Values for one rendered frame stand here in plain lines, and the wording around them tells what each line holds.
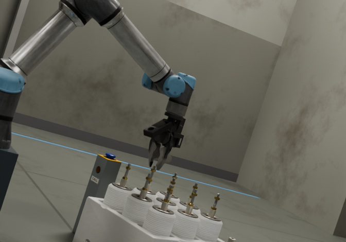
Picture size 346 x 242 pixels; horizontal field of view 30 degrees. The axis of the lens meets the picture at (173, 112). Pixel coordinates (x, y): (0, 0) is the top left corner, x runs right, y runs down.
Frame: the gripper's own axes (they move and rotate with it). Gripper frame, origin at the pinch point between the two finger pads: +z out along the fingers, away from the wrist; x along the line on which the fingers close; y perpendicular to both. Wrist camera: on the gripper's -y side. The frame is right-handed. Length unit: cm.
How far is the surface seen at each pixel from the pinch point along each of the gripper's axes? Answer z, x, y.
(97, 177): 12.1, 17.6, -8.1
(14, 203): 35, 51, -15
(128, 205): 13.4, -9.7, -17.3
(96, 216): 21.9, 1.7, -18.7
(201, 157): 22, 183, 278
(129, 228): 19.1, -16.7, -21.2
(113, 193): 12.7, 0.3, -15.6
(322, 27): -116, 122, 297
